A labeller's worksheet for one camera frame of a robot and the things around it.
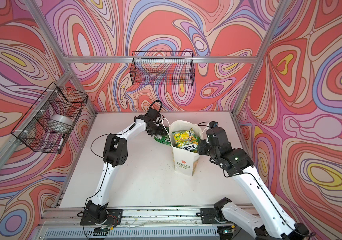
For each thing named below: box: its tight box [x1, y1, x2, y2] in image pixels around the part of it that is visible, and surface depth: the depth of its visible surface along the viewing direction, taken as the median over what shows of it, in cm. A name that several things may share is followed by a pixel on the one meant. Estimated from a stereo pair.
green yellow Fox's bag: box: [172, 127, 200, 153], surface depth 81 cm
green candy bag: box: [153, 134, 171, 146], surface depth 103 cm
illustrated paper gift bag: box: [162, 118, 203, 177], surface depth 81 cm
